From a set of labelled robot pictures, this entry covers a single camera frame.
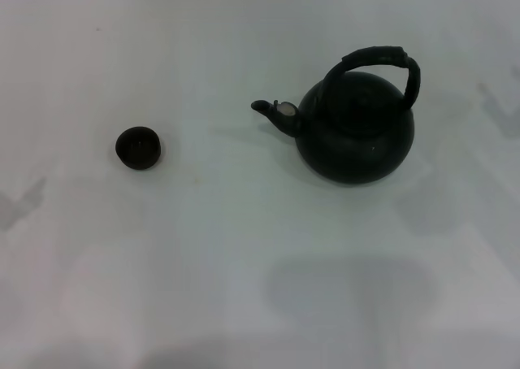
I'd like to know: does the black round teapot with handle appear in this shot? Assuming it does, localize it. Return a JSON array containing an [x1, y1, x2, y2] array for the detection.
[[250, 46, 422, 185]]

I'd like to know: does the small black teacup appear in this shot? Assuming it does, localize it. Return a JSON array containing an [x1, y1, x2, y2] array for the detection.
[[115, 126, 163, 169]]

